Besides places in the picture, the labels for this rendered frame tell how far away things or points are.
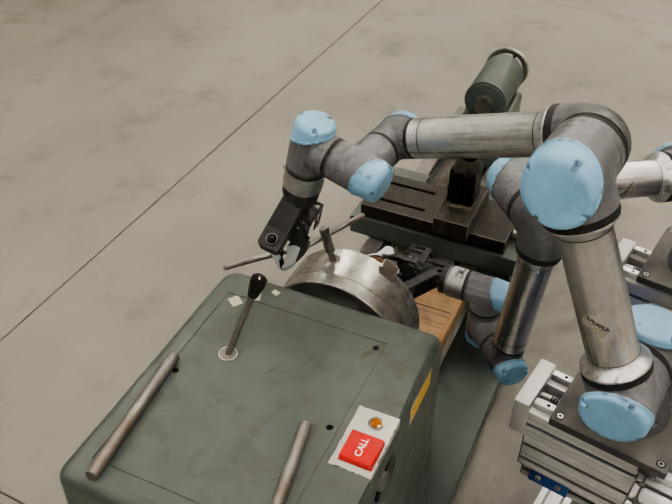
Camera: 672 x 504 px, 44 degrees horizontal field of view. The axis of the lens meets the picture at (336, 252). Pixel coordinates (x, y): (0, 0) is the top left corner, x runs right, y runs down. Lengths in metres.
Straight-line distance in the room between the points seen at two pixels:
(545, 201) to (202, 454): 0.69
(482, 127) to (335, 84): 3.68
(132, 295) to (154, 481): 2.27
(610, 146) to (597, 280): 0.20
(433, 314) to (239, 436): 0.89
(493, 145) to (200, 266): 2.47
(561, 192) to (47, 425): 2.39
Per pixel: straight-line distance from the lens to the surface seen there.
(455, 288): 1.97
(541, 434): 1.76
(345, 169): 1.43
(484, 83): 2.71
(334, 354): 1.57
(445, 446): 2.36
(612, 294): 1.33
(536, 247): 1.72
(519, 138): 1.39
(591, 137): 1.25
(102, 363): 3.39
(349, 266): 1.79
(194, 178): 4.28
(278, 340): 1.60
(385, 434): 1.45
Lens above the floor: 2.40
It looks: 40 degrees down
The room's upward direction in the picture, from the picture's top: straight up
